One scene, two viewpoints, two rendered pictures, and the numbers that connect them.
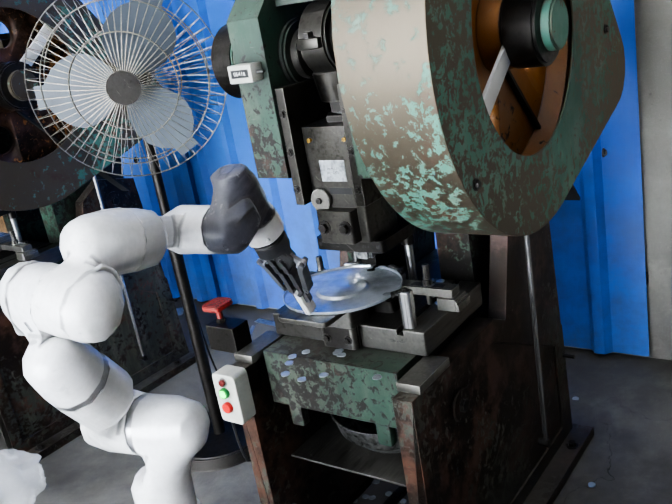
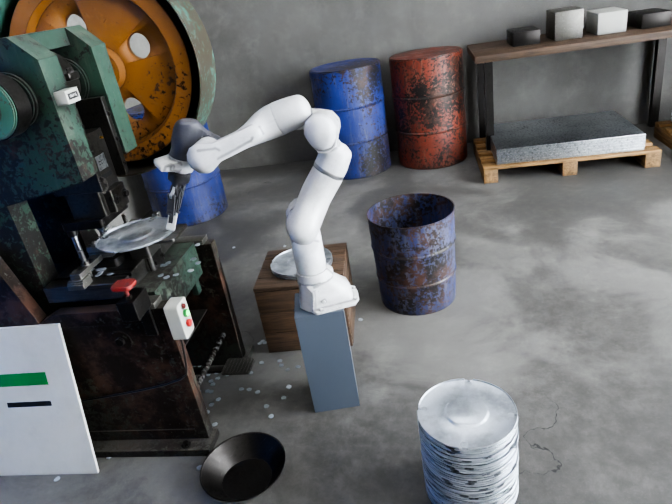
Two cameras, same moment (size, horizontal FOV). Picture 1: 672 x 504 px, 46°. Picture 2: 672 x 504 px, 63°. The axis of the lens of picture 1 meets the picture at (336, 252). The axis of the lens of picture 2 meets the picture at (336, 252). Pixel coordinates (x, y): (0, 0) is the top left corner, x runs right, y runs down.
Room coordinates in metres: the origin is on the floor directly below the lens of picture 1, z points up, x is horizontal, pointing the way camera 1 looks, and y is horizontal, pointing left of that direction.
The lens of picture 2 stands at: (1.99, 2.02, 1.51)
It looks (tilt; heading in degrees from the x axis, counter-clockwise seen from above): 26 degrees down; 243
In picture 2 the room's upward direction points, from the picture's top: 10 degrees counter-clockwise
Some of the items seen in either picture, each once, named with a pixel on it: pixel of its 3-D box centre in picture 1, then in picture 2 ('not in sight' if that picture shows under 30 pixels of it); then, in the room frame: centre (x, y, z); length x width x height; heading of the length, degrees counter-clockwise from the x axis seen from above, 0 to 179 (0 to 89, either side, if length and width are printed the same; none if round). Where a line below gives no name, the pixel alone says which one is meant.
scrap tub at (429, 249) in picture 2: not in sight; (414, 253); (0.56, 0.03, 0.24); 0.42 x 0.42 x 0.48
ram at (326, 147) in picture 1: (345, 176); (92, 171); (1.84, -0.05, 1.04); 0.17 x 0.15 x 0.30; 142
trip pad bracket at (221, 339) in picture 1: (233, 352); (139, 317); (1.88, 0.31, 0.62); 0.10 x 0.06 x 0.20; 52
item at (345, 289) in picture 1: (342, 288); (136, 234); (1.77, 0.00, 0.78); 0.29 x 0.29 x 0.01
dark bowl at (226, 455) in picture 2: not in sight; (245, 471); (1.75, 0.56, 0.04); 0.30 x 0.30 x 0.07
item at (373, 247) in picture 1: (366, 239); (97, 217); (1.87, -0.08, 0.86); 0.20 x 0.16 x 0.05; 52
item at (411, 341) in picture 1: (377, 308); (115, 262); (1.87, -0.08, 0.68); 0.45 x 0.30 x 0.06; 52
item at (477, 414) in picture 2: not in sight; (466, 411); (1.16, 1.05, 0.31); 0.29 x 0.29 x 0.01
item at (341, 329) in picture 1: (335, 322); (154, 249); (1.73, 0.03, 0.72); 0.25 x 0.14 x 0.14; 142
